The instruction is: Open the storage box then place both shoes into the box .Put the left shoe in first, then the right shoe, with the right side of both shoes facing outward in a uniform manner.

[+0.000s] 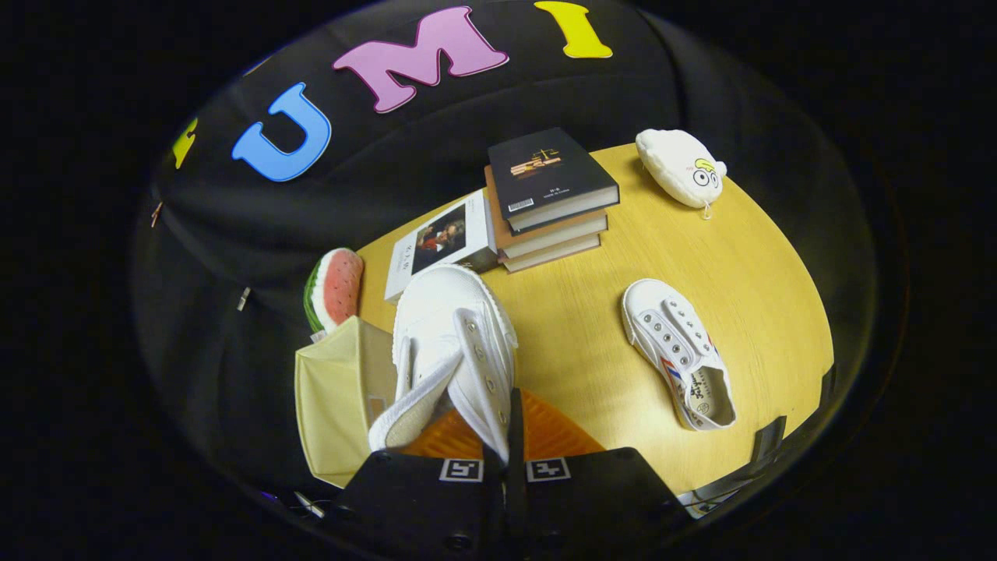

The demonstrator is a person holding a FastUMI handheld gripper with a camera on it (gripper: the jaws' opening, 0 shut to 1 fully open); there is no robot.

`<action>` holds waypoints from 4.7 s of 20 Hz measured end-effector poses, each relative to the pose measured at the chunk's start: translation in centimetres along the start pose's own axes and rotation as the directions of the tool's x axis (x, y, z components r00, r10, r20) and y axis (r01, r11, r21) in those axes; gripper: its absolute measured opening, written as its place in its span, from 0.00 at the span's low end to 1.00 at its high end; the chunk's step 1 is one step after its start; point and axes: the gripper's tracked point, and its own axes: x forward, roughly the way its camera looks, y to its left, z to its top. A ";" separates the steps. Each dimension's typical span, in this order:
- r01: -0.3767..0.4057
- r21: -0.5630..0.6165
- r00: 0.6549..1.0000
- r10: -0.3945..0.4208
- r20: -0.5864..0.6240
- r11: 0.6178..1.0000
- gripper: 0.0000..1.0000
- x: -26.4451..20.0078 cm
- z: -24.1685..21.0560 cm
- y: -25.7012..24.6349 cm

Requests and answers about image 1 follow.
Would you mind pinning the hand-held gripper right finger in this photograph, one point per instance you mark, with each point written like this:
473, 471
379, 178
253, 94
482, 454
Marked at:
600, 499

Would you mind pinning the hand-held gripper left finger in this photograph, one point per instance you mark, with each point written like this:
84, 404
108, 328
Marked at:
420, 506

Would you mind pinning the beige fabric storage box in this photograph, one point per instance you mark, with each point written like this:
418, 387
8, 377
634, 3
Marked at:
335, 405

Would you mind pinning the white canvas shoe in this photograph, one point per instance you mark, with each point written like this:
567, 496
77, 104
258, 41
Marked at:
444, 327
674, 343

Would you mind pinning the watermelon slice plush toy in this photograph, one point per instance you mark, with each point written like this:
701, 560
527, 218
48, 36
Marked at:
339, 284

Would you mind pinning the white portrait cover book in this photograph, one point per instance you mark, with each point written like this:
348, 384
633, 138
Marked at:
440, 241

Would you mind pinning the silver clip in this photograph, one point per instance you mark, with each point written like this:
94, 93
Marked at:
244, 298

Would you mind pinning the black backdrop cloth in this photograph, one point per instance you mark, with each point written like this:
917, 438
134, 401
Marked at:
234, 234

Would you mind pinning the black hardcover book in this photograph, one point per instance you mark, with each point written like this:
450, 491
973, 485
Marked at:
545, 167

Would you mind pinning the white plush pouch with eyes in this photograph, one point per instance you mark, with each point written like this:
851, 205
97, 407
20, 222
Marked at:
678, 164

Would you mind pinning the copper clip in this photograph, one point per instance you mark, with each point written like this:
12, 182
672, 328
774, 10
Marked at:
156, 213

